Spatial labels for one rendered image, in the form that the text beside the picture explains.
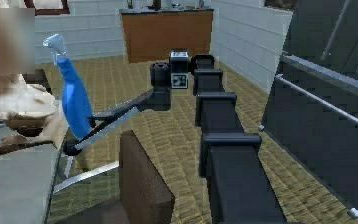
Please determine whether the blue spray bottle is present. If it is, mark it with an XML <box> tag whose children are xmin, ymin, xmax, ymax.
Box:
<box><xmin>42</xmin><ymin>33</ymin><xmax>95</xmax><ymax>140</ymax></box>

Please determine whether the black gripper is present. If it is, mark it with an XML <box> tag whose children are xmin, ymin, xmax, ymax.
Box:
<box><xmin>62</xmin><ymin>61</ymin><xmax>172</xmax><ymax>157</ymax></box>

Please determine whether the white brown bowl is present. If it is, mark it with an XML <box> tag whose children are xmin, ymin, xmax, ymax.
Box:
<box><xmin>0</xmin><ymin>74</ymin><xmax>60</xmax><ymax>138</ymax></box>

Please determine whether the dark red framed window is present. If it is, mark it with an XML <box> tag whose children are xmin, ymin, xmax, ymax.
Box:
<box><xmin>23</xmin><ymin>0</ymin><xmax>71</xmax><ymax>16</ymax></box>

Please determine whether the dark brown flat utensil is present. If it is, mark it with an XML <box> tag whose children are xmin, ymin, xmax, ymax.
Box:
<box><xmin>0</xmin><ymin>139</ymin><xmax>55</xmax><ymax>158</ymax></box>

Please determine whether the long silver fridge handle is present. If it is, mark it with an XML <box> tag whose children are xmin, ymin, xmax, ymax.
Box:
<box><xmin>274</xmin><ymin>73</ymin><xmax>358</xmax><ymax>132</ymax></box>

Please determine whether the grey metal table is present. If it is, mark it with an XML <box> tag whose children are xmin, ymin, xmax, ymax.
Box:
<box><xmin>0</xmin><ymin>68</ymin><xmax>121</xmax><ymax>224</ymax></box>

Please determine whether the brown kitchen counter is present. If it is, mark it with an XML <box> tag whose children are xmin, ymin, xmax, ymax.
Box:
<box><xmin>119</xmin><ymin>7</ymin><xmax>215</xmax><ymax>65</ymax></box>

